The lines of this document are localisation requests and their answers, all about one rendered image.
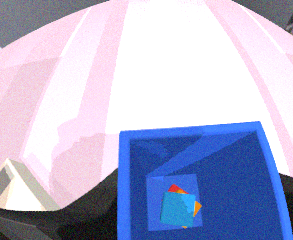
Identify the small teal block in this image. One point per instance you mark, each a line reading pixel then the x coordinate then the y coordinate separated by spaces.
pixel 177 209

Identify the blue square cup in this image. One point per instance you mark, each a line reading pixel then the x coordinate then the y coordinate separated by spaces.
pixel 229 168

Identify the beige shallow tray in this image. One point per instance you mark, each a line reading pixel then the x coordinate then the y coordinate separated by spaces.
pixel 20 190

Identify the small orange block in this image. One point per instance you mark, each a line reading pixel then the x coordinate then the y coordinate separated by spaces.
pixel 196 206

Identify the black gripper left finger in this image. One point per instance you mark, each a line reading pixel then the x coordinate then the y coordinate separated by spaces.
pixel 93 217

